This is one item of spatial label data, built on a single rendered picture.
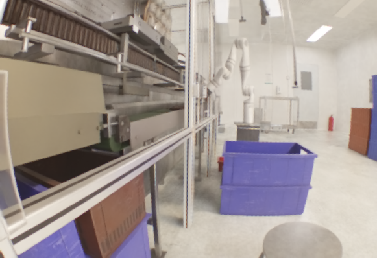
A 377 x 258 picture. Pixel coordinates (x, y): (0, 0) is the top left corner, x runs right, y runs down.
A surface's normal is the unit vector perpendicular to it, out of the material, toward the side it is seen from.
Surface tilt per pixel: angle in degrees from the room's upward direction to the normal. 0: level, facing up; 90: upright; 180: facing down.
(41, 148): 90
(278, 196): 90
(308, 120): 90
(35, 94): 79
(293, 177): 90
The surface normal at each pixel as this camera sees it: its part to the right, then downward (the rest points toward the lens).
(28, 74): 0.96, -0.16
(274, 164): -0.22, 0.07
